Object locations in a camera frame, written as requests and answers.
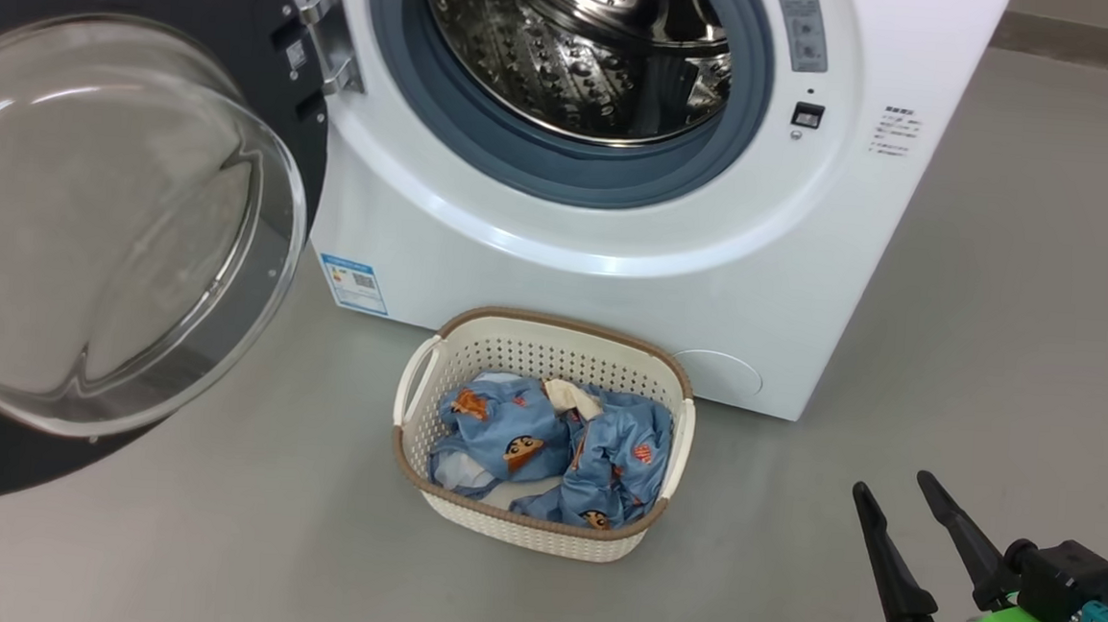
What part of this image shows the blue cartoon print garment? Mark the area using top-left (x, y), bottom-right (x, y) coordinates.
top-left (509, 378), bottom-right (677, 536)
top-left (427, 370), bottom-right (578, 505)

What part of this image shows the black round glass washer door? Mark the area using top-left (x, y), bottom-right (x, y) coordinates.
top-left (0, 0), bottom-right (338, 528)

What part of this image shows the white front-load washing machine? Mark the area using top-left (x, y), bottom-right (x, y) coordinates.
top-left (222, 0), bottom-right (1014, 435)

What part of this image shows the stainless steel washing machine drum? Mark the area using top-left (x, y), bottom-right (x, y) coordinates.
top-left (411, 0), bottom-right (737, 155)

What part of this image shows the metal door hinge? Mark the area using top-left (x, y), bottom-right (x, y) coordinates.
top-left (293, 0), bottom-right (372, 99)

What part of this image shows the round white filter cover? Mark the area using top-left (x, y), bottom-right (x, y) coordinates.
top-left (669, 347), bottom-right (766, 401)

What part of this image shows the white basket with brown rim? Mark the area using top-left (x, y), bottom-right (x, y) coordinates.
top-left (384, 300), bottom-right (703, 568)

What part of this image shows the blue energy label sticker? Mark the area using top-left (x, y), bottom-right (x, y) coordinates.
top-left (316, 252), bottom-right (393, 317)

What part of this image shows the grey warning label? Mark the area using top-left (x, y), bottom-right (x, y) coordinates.
top-left (768, 0), bottom-right (833, 75)

